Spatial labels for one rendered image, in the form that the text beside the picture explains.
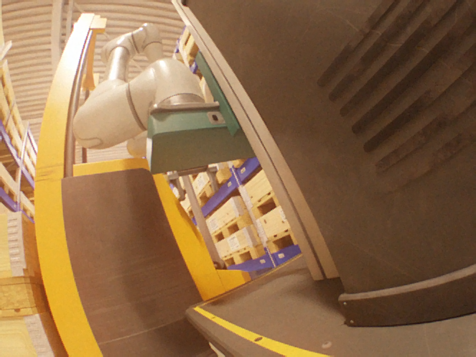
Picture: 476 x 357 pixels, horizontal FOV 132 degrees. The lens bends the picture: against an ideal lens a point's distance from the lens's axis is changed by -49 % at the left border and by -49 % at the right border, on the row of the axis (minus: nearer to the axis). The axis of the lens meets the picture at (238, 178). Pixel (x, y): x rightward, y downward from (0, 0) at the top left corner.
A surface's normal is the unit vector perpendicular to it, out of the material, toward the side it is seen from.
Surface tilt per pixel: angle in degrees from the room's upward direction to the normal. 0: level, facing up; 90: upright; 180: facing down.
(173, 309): 90
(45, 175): 90
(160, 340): 90
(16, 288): 90
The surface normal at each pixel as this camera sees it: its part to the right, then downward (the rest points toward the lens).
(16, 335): 0.48, -0.48
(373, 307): -0.84, 0.18
